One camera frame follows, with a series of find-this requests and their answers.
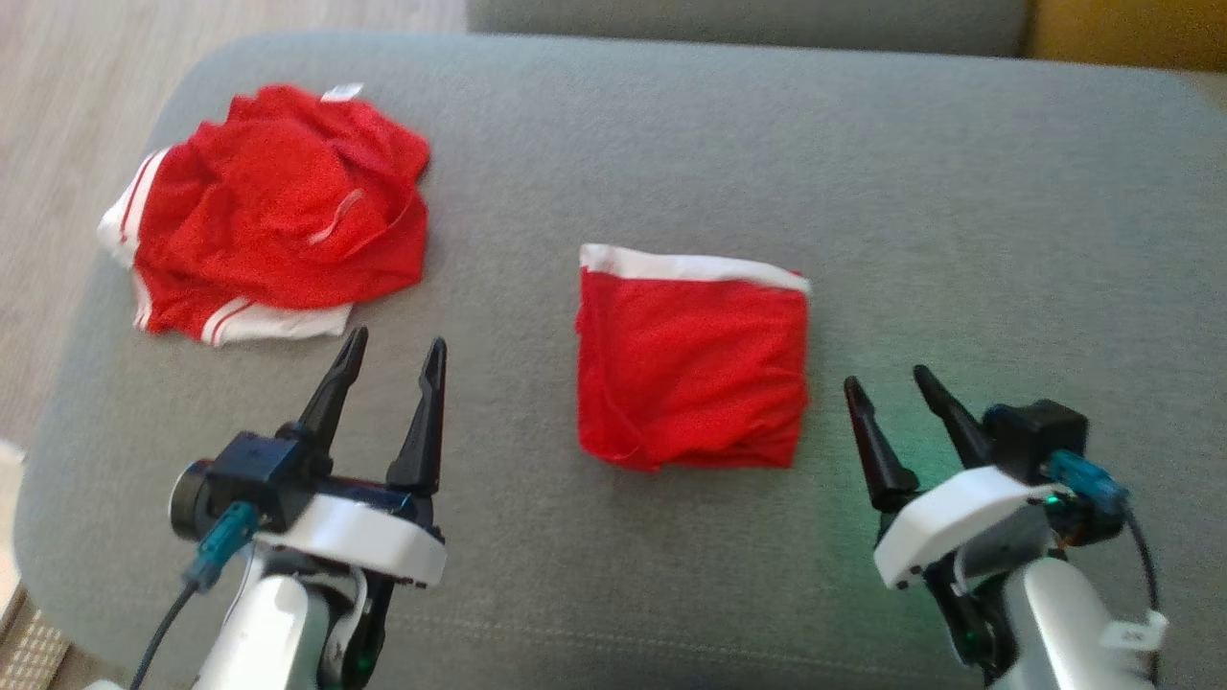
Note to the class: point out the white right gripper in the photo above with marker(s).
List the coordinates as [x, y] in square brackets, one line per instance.
[959, 517]

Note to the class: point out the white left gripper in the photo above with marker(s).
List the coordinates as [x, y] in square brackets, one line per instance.
[374, 541]

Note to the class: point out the red shirt with white stripes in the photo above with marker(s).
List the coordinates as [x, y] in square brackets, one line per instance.
[278, 220]

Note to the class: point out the red shorts with white trim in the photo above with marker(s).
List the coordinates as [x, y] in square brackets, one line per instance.
[690, 374]

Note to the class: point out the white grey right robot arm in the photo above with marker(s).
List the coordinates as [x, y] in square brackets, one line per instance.
[1064, 623]

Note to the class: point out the wide yellow sofa backrest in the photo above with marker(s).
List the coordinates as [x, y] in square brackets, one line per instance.
[1131, 29]

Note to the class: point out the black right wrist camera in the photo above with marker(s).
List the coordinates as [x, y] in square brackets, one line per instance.
[1045, 431]

